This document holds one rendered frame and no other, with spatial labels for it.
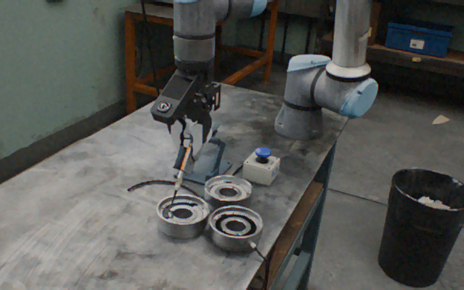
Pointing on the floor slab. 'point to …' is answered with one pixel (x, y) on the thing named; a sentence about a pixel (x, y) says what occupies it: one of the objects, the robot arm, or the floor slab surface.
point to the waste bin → (422, 225)
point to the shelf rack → (431, 64)
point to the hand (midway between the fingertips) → (187, 154)
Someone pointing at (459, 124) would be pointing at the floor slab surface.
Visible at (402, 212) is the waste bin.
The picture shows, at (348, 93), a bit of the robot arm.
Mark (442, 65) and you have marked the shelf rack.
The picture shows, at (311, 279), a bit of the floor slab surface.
